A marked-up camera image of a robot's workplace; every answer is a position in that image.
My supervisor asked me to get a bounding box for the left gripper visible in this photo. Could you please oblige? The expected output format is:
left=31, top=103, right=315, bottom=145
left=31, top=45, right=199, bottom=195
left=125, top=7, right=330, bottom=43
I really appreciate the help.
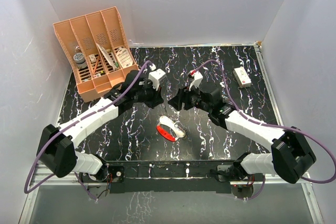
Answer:
left=133, top=80, right=164, bottom=109

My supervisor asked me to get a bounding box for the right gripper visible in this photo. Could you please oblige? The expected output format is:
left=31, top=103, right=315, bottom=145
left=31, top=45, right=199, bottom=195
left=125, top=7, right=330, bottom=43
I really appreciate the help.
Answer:
left=169, top=82, right=212, bottom=113

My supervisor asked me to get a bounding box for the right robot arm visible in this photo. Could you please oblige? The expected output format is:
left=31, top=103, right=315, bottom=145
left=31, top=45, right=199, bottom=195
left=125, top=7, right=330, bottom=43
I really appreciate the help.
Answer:
left=168, top=87, right=316, bottom=184

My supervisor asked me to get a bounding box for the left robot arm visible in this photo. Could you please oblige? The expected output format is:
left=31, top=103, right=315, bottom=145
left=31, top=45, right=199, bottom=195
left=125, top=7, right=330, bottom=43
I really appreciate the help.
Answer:
left=37, top=69, right=166, bottom=182

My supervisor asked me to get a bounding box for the white blister pack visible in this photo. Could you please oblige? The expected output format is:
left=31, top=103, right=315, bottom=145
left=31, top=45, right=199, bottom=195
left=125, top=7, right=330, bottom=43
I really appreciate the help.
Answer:
left=116, top=47, right=133, bottom=68

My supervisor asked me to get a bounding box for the white paper packet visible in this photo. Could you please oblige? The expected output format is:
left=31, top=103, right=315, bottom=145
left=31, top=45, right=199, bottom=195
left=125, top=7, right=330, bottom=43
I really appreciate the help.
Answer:
left=96, top=43, right=119, bottom=71

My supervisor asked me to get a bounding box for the orange pencil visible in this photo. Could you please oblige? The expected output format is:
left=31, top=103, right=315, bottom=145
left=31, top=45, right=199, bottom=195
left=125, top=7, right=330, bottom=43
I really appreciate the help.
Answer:
left=93, top=56, right=101, bottom=76

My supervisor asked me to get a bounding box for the small white cardboard box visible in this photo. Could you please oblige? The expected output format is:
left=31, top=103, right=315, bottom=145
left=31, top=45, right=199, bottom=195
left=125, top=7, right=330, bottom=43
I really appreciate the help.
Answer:
left=233, top=67, right=251, bottom=88

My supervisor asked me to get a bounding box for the small white card box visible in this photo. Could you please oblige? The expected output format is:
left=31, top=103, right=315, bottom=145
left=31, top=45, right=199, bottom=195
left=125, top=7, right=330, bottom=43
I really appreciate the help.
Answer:
left=89, top=54, right=97, bottom=63

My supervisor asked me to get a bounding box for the orange plastic desk organizer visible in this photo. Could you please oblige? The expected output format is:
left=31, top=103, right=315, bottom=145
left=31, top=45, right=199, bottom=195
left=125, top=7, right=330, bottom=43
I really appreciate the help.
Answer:
left=53, top=7, right=139, bottom=102

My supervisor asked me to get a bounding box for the round grey tin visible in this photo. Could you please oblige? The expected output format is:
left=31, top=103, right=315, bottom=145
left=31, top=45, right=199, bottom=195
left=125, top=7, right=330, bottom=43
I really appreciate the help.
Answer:
left=73, top=52, right=87, bottom=69

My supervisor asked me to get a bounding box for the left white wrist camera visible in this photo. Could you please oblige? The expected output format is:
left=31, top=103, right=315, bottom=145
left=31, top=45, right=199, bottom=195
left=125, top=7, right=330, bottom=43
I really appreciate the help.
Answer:
left=149, top=69, right=166, bottom=91

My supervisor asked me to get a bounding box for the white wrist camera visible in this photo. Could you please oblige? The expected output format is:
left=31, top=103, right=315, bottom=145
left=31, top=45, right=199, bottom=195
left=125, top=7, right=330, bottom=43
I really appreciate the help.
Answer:
left=149, top=69, right=166, bottom=91
left=188, top=70, right=203, bottom=91

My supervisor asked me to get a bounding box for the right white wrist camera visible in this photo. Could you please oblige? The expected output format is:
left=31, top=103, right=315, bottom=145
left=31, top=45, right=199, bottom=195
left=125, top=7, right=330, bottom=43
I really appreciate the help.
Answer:
left=188, top=70, right=203, bottom=91

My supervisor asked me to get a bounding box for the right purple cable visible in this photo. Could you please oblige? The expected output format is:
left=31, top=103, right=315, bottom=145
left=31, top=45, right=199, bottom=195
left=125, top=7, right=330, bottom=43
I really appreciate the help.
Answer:
left=188, top=59, right=336, bottom=200

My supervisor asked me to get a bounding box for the purple cable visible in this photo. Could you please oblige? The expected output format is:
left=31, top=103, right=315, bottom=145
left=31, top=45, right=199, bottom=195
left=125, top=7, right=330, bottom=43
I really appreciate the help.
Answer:
left=24, top=60, right=157, bottom=201
left=188, top=59, right=336, bottom=200

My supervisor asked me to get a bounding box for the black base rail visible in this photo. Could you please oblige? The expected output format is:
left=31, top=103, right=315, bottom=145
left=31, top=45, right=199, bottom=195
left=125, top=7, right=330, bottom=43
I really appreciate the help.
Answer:
left=79, top=160, right=262, bottom=194

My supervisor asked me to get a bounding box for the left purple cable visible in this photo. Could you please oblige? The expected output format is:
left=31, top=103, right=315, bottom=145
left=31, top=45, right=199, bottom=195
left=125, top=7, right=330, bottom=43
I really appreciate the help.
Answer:
left=24, top=60, right=157, bottom=201

